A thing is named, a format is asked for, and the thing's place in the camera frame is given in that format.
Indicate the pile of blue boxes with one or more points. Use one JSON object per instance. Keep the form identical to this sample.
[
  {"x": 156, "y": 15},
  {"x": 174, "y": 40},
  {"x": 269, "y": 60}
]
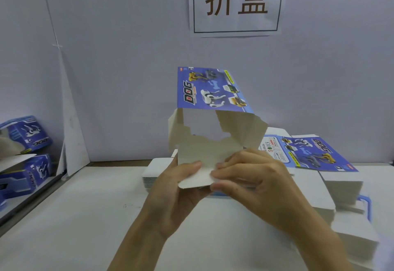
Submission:
[{"x": 24, "y": 135}]

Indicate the person's left hand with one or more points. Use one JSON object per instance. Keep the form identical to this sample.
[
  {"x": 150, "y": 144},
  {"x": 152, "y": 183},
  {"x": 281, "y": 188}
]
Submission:
[{"x": 169, "y": 197}]

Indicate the person's right forearm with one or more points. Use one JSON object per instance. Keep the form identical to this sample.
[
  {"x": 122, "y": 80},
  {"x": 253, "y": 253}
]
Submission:
[{"x": 326, "y": 252}]

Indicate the person's left forearm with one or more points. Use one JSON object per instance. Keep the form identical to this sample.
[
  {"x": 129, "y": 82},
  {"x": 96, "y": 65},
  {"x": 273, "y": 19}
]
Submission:
[{"x": 138, "y": 249}]

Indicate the person's right hand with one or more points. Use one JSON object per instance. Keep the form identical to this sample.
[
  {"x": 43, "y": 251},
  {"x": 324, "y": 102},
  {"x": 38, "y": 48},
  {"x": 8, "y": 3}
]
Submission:
[{"x": 271, "y": 187}]

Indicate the stack of boxes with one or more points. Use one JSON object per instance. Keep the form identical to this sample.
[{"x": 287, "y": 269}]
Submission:
[
  {"x": 154, "y": 172},
  {"x": 345, "y": 218}
]

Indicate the white paper wall sign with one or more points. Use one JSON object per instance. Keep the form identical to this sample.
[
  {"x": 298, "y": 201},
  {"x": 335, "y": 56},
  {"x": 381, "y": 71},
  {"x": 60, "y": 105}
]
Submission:
[{"x": 237, "y": 26}]

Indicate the blue dog-print cardboard box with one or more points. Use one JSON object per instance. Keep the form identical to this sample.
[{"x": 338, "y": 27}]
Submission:
[{"x": 209, "y": 89}]

